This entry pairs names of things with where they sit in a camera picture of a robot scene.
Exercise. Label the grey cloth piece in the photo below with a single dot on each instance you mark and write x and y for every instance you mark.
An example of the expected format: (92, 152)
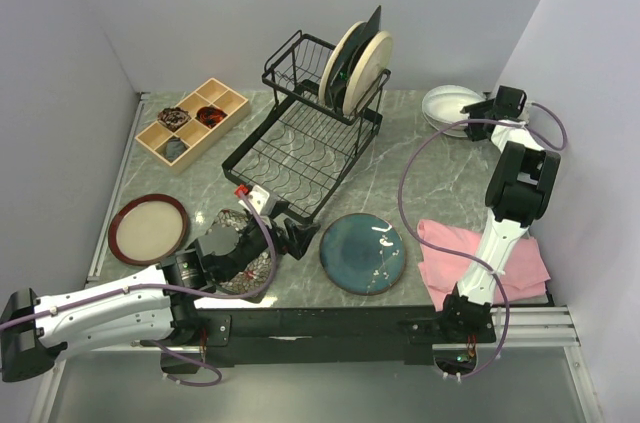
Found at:
(174, 148)

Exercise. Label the beige front plate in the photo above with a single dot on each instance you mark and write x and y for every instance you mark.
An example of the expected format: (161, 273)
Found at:
(372, 62)

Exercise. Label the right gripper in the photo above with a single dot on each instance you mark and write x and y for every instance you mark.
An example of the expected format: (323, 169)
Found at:
(479, 107)

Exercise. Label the pink cloth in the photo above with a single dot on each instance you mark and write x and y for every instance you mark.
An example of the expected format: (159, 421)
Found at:
(525, 272)

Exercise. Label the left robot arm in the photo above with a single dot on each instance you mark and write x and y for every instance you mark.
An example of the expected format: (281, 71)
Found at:
(37, 331)

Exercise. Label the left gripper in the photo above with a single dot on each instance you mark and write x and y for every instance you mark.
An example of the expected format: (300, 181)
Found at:
(299, 237)

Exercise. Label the cream round plate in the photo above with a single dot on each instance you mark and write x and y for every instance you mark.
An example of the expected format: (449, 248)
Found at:
(446, 101)

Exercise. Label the white fluted plate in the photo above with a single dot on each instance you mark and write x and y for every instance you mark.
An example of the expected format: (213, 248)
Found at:
(456, 132)

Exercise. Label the black square floral plate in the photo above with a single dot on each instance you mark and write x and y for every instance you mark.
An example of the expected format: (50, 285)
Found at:
(249, 280)

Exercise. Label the brown beaded bundle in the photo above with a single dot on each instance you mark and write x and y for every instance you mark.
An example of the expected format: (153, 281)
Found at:
(173, 118)

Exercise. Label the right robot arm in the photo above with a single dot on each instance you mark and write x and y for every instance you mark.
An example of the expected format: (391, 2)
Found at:
(518, 194)

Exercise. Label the round red rimmed plate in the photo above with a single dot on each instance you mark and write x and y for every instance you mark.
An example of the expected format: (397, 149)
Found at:
(148, 229)

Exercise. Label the black wire dish rack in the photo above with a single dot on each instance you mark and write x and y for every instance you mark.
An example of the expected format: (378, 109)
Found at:
(302, 151)

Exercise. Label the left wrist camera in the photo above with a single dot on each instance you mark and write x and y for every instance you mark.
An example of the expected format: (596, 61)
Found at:
(260, 199)

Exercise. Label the wooden compartment tray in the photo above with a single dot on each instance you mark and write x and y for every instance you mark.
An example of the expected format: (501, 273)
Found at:
(215, 109)

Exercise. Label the teal brown rimmed plate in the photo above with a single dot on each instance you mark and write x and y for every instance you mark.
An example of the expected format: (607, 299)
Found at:
(362, 254)

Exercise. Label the black base bar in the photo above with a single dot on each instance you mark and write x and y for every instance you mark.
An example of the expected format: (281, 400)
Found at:
(321, 335)

